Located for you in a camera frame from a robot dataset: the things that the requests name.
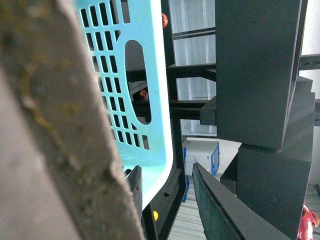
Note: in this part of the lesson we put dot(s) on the blue white box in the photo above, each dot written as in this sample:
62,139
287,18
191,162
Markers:
206,153

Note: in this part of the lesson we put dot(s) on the pink plush toy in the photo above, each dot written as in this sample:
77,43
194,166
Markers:
308,221

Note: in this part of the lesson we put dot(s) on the light blue plastic basket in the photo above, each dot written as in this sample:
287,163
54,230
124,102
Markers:
126,46

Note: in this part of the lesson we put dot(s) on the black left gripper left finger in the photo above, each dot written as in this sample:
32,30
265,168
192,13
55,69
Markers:
134,178

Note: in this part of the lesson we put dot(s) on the red fruit on shelf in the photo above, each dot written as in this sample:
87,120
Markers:
164,20

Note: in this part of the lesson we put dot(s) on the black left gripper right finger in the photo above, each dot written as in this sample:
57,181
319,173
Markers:
224,216

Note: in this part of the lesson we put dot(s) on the black shelf frame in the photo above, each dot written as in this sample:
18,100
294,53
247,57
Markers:
258,43

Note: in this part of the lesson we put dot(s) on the brown basket handle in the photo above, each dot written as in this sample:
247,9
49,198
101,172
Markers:
61,177

